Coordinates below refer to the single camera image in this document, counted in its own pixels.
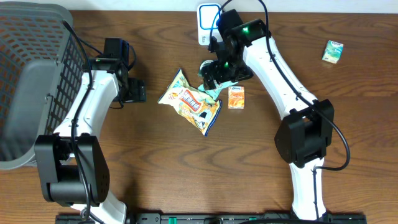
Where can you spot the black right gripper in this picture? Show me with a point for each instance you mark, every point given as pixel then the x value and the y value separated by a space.
pixel 244 72

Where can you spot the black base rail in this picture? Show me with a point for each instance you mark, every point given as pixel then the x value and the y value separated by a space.
pixel 272 217

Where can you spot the round green label snack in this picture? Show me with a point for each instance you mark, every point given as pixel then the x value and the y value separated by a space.
pixel 202 67

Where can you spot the orange tissue pack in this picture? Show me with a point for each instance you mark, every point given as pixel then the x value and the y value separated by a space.
pixel 236 97

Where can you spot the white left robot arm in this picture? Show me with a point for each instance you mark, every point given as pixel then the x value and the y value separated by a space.
pixel 72 169

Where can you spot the green tissue pack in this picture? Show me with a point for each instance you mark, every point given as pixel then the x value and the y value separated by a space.
pixel 333 51

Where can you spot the white barcode scanner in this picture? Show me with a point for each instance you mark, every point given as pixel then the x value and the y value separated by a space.
pixel 206 22

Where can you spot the teal snack pouch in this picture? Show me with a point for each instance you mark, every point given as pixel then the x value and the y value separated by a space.
pixel 215 92

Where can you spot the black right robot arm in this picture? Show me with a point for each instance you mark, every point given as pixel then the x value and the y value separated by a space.
pixel 248 49

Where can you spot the yellow snack bag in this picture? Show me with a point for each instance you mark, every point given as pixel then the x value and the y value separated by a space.
pixel 195 106

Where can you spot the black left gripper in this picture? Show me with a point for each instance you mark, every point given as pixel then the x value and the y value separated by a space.
pixel 137 90

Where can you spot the grey plastic mesh basket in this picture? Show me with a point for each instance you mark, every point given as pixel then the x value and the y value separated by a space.
pixel 40 76

